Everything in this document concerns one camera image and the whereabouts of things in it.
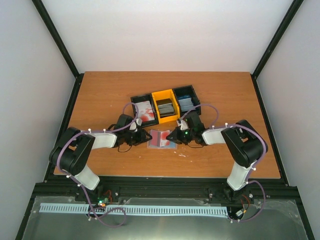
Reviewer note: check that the right connector with wires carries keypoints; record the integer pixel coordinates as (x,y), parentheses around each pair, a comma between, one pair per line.
(244,206)

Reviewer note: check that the left controller board with wires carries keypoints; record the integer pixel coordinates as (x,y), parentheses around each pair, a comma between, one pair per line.
(105,199)

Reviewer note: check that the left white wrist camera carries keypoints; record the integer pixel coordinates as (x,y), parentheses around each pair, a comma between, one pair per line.
(135,125)

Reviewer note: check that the black frame post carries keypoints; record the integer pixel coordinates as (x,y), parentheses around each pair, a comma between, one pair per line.
(48,22)
(283,26)

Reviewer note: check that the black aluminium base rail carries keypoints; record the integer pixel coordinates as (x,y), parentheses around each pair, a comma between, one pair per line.
(212,190)

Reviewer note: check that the right black frame post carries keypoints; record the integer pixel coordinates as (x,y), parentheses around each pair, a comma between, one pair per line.
(283,26)

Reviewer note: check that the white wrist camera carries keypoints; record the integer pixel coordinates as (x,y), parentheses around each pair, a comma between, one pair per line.
(182,124)
(135,125)

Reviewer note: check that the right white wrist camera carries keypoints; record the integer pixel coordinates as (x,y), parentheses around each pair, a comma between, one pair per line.
(182,124)

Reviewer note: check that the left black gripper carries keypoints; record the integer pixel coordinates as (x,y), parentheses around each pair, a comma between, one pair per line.
(142,139)

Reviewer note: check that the blue card stack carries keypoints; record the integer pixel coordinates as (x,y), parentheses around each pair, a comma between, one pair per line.
(186,102)

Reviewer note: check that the left black frame post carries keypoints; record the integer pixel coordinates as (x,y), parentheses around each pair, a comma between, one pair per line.
(48,22)

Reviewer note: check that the light blue slotted cable duct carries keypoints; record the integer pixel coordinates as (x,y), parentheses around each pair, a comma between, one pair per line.
(137,210)

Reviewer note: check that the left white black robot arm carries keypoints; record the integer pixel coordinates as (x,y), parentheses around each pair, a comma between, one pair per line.
(71,153)

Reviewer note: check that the white red card stack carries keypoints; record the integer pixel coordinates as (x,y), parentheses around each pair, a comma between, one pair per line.
(145,111)

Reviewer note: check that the black card bin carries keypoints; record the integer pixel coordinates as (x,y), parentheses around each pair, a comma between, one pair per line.
(140,98)
(186,90)

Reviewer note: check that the pink leather card holder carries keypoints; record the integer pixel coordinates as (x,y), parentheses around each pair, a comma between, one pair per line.
(164,144)

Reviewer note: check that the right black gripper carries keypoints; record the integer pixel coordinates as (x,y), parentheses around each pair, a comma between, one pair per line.
(175,136)

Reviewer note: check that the black card stack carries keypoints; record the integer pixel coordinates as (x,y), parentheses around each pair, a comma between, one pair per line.
(165,107)

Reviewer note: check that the yellow card bin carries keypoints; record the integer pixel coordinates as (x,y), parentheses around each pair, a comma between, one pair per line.
(168,93)

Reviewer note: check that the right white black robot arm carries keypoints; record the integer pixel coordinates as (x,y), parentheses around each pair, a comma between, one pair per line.
(245,145)

